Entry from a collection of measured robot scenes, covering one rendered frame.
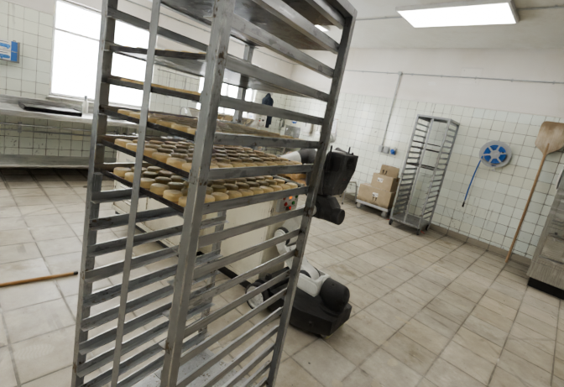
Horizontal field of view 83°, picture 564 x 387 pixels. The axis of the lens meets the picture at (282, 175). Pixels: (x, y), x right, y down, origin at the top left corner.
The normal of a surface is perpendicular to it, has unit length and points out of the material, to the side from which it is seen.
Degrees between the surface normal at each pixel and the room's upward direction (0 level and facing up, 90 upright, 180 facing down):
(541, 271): 89
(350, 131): 90
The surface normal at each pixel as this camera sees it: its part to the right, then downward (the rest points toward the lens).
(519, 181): -0.68, 0.00
